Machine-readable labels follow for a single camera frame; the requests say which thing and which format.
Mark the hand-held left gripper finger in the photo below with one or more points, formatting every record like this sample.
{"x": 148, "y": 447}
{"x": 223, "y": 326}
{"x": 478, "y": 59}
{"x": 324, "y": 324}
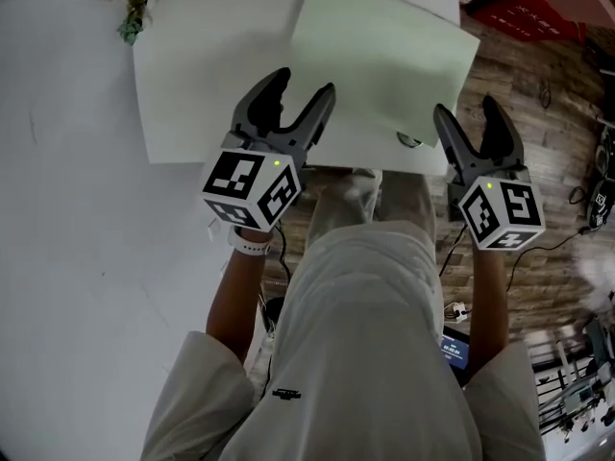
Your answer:
{"x": 314, "y": 118}
{"x": 262, "y": 106}

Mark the spare gripper on floor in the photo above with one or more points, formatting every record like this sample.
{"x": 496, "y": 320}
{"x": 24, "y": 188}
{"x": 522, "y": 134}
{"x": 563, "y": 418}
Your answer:
{"x": 600, "y": 204}

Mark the red cardboard box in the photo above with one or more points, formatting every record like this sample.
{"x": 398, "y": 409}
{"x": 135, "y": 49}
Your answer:
{"x": 533, "y": 10}

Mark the white wristwatch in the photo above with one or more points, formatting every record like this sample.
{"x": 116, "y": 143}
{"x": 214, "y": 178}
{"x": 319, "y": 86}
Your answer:
{"x": 250, "y": 245}

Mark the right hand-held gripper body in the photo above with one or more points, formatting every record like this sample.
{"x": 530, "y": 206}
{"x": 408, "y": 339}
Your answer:
{"x": 504, "y": 209}

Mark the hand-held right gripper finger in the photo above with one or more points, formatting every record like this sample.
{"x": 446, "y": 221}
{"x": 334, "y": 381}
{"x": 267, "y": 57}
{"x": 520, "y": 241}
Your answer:
{"x": 499, "y": 135}
{"x": 451, "y": 135}

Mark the white power strip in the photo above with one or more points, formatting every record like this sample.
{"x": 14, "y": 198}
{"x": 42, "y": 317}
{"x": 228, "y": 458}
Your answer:
{"x": 456, "y": 312}

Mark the small green artificial plant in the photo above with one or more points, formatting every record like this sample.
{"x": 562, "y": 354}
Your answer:
{"x": 133, "y": 15}

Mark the dark tablet screen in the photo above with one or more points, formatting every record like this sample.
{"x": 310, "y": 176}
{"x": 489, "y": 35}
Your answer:
{"x": 454, "y": 351}

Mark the person's left forearm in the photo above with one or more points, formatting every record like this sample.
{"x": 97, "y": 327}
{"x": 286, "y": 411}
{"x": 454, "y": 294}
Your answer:
{"x": 238, "y": 300}

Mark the light green folder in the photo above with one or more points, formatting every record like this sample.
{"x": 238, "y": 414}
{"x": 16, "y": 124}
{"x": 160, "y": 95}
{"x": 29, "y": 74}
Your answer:
{"x": 384, "y": 55}

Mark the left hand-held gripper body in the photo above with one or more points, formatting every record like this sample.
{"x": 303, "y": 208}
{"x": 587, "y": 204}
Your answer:
{"x": 250, "y": 187}

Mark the metal rack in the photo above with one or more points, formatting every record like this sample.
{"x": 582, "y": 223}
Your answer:
{"x": 576, "y": 382}

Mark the person's light trousers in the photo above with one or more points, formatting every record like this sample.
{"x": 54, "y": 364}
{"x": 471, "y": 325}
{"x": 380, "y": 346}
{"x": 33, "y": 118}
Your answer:
{"x": 399, "y": 200}

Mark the person's white t-shirt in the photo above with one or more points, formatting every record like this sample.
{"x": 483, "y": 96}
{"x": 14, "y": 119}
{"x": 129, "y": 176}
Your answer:
{"x": 355, "y": 353}

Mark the person's right forearm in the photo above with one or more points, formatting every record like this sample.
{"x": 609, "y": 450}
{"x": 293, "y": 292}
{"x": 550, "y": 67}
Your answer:
{"x": 487, "y": 305}

